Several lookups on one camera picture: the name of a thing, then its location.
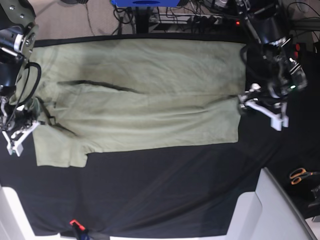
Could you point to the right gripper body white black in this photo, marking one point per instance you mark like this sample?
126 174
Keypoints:
17 123

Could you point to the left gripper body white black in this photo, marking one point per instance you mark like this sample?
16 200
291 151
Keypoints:
266 101

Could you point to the light green T-shirt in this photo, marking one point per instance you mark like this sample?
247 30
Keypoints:
134 94

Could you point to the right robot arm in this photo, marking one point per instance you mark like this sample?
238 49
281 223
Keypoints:
18 31

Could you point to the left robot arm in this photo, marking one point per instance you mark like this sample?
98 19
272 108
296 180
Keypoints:
267 27

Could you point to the red black clamp right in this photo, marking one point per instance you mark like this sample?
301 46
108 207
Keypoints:
299 50

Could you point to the red black clamp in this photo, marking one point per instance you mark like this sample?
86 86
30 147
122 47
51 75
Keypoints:
80 232
299 50

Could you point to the white chair left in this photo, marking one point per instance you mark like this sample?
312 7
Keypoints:
14 224

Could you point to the black power strip red light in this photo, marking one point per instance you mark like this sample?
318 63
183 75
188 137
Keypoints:
220 20

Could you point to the black table cloth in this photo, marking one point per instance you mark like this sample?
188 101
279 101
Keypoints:
173 192

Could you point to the red black clamp bottom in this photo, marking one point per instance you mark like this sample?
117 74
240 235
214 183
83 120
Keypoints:
80 232

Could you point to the blue box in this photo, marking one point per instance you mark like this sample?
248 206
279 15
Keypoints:
145 3

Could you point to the orange handled scissors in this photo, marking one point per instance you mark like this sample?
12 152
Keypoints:
300 174

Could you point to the black table leg post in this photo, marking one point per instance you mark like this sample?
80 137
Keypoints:
142 16

